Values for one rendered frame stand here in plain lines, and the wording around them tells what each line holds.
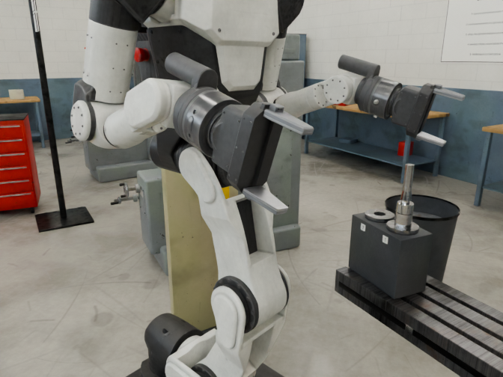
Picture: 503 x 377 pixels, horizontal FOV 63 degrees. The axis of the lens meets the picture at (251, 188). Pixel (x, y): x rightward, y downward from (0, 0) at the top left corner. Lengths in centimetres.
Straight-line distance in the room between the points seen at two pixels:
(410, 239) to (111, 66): 88
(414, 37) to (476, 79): 115
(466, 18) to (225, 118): 577
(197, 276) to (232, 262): 142
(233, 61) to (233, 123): 38
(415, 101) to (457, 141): 523
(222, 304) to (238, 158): 54
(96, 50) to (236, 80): 28
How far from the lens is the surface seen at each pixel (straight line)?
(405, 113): 100
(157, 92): 63
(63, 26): 932
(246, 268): 97
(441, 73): 635
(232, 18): 89
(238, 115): 53
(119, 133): 79
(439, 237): 290
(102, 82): 86
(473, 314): 132
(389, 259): 126
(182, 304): 245
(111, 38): 84
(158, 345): 142
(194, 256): 234
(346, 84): 100
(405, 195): 124
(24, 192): 486
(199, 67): 62
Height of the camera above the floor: 158
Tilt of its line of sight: 18 degrees down
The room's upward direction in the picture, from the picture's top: straight up
